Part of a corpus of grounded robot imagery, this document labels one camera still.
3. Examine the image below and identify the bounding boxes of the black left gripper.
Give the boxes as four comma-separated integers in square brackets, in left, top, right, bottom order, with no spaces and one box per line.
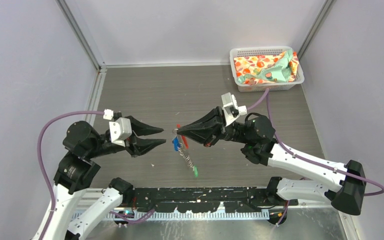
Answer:
[87,114,167,157]

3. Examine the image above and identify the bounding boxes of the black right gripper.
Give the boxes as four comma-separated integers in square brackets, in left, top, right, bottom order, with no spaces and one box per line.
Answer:
[177,105,251,147]

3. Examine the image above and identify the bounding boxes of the red key tag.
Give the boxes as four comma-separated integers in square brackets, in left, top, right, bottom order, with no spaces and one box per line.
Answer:
[176,124,189,149]

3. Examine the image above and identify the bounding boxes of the blue key tag key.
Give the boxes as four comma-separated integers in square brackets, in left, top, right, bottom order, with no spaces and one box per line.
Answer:
[172,137,180,152]

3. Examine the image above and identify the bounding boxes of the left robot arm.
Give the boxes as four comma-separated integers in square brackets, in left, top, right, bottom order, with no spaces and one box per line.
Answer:
[34,109,165,240]

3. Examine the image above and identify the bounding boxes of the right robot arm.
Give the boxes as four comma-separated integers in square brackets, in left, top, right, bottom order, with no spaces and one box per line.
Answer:
[176,106,366,216]

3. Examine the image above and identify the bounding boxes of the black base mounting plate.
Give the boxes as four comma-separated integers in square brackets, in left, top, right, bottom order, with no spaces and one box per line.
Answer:
[120,186,287,214]

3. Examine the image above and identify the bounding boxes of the colourful patterned cloth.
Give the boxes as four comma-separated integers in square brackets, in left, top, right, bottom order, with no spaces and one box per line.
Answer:
[233,50,300,85]

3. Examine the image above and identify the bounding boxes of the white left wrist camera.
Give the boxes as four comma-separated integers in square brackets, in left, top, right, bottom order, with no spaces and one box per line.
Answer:
[103,109,133,147]

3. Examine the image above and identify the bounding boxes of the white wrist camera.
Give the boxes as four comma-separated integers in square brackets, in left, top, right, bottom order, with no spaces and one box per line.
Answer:
[221,92,247,127]
[103,109,133,147]

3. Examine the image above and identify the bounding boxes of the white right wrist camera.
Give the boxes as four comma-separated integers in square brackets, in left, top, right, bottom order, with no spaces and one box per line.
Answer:
[221,92,247,127]

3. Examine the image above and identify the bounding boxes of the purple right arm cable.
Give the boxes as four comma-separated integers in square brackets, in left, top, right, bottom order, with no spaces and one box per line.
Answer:
[246,87,384,227]

